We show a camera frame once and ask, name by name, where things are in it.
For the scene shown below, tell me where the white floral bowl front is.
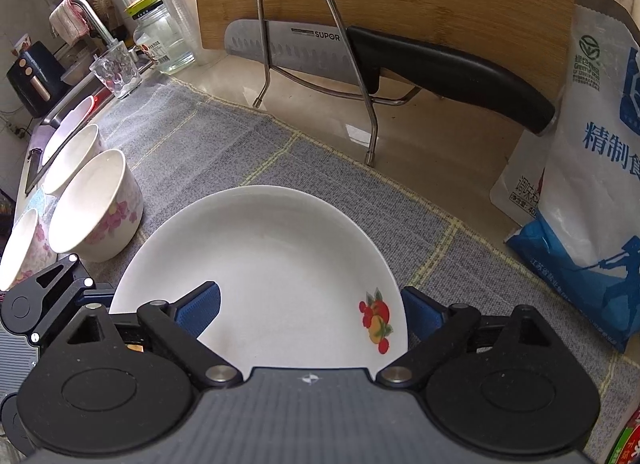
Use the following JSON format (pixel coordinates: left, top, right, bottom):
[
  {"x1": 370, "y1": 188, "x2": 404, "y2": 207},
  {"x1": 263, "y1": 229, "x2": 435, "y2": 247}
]
[{"x1": 0, "y1": 209, "x2": 56, "y2": 291}]

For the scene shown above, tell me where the white floral bowl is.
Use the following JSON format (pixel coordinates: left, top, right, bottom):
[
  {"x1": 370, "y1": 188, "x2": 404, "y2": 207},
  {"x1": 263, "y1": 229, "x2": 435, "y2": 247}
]
[
  {"x1": 49, "y1": 149, "x2": 144, "y2": 262},
  {"x1": 0, "y1": 209, "x2": 56, "y2": 291}
]

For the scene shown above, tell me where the white fruit-print plate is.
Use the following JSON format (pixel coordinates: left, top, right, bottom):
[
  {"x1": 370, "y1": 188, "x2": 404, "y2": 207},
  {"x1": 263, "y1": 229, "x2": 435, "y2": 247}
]
[{"x1": 112, "y1": 185, "x2": 408, "y2": 374}]

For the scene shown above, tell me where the metal kitchen faucet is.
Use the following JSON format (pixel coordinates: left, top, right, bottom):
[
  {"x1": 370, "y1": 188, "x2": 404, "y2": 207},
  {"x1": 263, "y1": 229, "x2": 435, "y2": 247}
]
[{"x1": 72, "y1": 0, "x2": 117, "y2": 46}]

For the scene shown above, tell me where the grey checked dish mat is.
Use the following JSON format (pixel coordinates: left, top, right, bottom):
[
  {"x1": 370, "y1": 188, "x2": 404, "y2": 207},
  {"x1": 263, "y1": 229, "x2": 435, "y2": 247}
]
[{"x1": 90, "y1": 76, "x2": 639, "y2": 462}]

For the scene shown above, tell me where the blue white salt bag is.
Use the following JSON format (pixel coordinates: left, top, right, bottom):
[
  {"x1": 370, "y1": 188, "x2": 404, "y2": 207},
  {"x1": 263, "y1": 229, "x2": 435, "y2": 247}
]
[{"x1": 506, "y1": 6, "x2": 639, "y2": 350}]

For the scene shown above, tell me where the red white colander basin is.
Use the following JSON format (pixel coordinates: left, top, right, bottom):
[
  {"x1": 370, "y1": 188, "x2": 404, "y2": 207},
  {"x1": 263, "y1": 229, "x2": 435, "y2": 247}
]
[{"x1": 40, "y1": 88, "x2": 111, "y2": 166}]

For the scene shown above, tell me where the clear glass cup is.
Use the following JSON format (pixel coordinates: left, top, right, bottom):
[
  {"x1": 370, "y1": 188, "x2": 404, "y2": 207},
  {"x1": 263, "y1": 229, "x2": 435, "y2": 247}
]
[{"x1": 90, "y1": 41, "x2": 142, "y2": 98}]

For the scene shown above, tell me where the black air fryer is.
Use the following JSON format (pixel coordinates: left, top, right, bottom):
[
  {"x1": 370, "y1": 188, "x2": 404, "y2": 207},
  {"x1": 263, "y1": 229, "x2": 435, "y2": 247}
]
[{"x1": 6, "y1": 41, "x2": 70, "y2": 118}]

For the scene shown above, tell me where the green lidded sauce jar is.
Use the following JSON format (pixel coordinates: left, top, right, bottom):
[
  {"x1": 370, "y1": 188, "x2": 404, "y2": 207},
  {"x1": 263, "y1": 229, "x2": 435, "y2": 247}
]
[{"x1": 606, "y1": 406, "x2": 640, "y2": 464}]

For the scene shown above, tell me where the clear glass jar green lid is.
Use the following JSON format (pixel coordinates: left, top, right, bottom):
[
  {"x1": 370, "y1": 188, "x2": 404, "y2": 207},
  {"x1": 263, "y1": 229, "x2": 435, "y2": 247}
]
[{"x1": 126, "y1": 0, "x2": 195, "y2": 75}]

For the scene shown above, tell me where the pink white dish cloth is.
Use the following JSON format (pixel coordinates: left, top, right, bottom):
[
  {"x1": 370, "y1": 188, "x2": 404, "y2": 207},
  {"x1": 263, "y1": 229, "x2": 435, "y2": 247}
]
[{"x1": 49, "y1": 0, "x2": 90, "y2": 46}]

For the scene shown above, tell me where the metal wire board stand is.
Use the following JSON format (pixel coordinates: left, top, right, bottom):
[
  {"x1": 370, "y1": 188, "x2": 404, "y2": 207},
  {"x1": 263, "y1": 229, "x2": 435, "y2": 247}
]
[{"x1": 253, "y1": 0, "x2": 420, "y2": 167}]

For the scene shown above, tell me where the black-handled kitchen knife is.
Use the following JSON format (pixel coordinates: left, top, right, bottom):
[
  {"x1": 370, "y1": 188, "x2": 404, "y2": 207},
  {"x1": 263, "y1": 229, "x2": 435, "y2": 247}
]
[{"x1": 223, "y1": 17, "x2": 558, "y2": 138}]

